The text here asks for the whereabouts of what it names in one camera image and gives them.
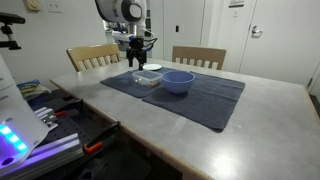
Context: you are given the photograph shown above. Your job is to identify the white round plate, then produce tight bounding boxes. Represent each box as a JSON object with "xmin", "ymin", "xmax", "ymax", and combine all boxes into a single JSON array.
[{"xmin": 142, "ymin": 63, "xmax": 163, "ymax": 72}]

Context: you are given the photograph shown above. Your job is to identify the white door with lever handle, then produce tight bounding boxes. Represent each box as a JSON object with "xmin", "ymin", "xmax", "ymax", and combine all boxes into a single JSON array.
[{"xmin": 238, "ymin": 0, "xmax": 320, "ymax": 86}]

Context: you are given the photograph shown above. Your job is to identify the silver lever door handle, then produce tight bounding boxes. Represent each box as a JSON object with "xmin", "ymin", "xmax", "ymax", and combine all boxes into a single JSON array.
[{"xmin": 250, "ymin": 25, "xmax": 264, "ymax": 38}]

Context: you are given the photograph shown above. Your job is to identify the silver metal blocks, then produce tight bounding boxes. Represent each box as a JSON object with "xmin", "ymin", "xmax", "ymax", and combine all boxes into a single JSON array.
[{"xmin": 33, "ymin": 105, "xmax": 58, "ymax": 132}]

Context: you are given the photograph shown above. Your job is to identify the light wooden slatted chair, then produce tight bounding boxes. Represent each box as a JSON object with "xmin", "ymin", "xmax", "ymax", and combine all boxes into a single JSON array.
[
  {"xmin": 171, "ymin": 45, "xmax": 228, "ymax": 71},
  {"xmin": 65, "ymin": 42, "xmax": 123, "ymax": 73}
]

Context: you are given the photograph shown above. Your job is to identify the blue plastic bowl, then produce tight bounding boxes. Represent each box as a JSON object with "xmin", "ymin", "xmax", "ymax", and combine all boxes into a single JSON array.
[{"xmin": 160, "ymin": 70, "xmax": 196, "ymax": 95}]

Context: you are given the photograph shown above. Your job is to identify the beige folded towel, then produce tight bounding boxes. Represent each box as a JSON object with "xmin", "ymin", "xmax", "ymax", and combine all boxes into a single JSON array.
[{"xmin": 20, "ymin": 84, "xmax": 52, "ymax": 101}]

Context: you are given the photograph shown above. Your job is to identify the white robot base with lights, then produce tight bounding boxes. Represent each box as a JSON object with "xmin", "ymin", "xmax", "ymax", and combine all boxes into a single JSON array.
[{"xmin": 0, "ymin": 54, "xmax": 51, "ymax": 175}]

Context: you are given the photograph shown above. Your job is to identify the beige wall thermostat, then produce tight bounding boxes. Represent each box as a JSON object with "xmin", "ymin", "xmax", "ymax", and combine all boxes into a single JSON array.
[{"xmin": 23, "ymin": 0, "xmax": 42, "ymax": 13}]

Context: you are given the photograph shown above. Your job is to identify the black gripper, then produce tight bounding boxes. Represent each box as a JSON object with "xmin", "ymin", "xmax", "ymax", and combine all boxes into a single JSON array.
[{"xmin": 126, "ymin": 39, "xmax": 148, "ymax": 72}]

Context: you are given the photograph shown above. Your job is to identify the blue folded towel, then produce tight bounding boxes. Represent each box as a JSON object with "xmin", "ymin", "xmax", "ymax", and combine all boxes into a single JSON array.
[{"xmin": 16, "ymin": 78, "xmax": 41, "ymax": 89}]

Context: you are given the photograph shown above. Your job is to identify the black camera on stand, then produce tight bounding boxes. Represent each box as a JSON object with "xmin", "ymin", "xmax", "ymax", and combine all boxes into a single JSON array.
[{"xmin": 0, "ymin": 12, "xmax": 27, "ymax": 51}]

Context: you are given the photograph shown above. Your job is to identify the white closet door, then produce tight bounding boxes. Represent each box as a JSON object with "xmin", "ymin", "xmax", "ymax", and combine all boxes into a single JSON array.
[{"xmin": 163, "ymin": 0, "xmax": 205, "ymax": 63}]

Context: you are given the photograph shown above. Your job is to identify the aluminium extrusion rail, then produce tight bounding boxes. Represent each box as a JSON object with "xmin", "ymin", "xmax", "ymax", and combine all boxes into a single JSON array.
[{"xmin": 0, "ymin": 132, "xmax": 85, "ymax": 180}]

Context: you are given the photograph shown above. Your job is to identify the dark blue cloth mat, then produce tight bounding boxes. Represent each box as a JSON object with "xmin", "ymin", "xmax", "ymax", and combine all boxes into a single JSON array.
[
  {"xmin": 100, "ymin": 67, "xmax": 165, "ymax": 99},
  {"xmin": 142, "ymin": 67, "xmax": 247, "ymax": 133}
]

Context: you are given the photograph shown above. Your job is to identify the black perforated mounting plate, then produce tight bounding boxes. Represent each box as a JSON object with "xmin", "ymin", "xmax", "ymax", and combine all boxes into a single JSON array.
[{"xmin": 28, "ymin": 96, "xmax": 121, "ymax": 158}]

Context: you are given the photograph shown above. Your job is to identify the white wall sign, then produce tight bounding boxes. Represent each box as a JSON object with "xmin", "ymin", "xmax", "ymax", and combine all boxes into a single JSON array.
[{"xmin": 228, "ymin": 0, "xmax": 245, "ymax": 8}]

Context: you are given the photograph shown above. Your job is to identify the orange handled black bar clamp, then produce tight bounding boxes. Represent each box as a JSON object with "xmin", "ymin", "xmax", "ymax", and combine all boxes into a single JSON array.
[
  {"xmin": 53, "ymin": 98, "xmax": 84, "ymax": 118},
  {"xmin": 82, "ymin": 120, "xmax": 122, "ymax": 155}
]

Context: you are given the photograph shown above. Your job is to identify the clear plastic tupperware container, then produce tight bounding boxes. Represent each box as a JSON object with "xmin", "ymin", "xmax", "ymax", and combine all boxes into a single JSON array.
[{"xmin": 131, "ymin": 69, "xmax": 164, "ymax": 89}]

